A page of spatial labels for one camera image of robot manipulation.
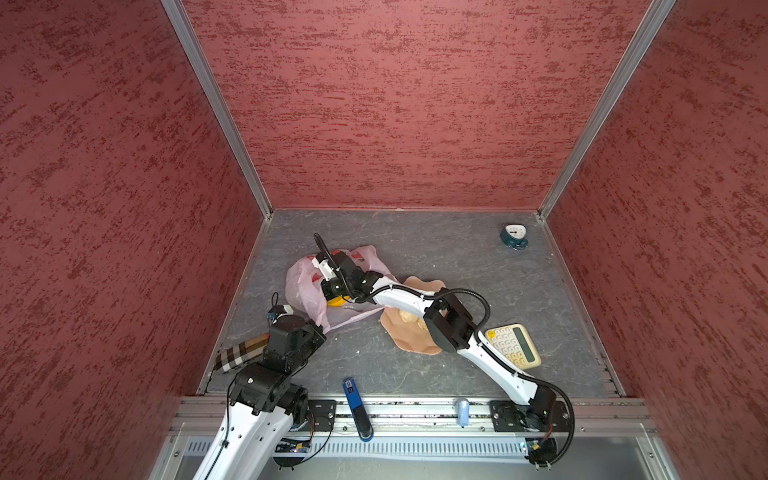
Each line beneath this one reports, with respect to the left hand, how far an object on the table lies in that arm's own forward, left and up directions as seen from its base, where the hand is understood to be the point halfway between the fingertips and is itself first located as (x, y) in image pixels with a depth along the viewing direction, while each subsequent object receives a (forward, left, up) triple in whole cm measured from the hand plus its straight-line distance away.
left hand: (325, 332), depth 78 cm
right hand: (+14, +8, -7) cm, 18 cm away
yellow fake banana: (+12, -1, -6) cm, 14 cm away
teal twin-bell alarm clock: (+41, -64, -7) cm, 76 cm away
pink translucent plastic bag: (+11, +7, +3) cm, 14 cm away
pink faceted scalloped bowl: (+3, -24, -9) cm, 26 cm away
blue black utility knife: (-18, -10, -8) cm, 22 cm away
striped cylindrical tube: (-5, +27, -8) cm, 29 cm away
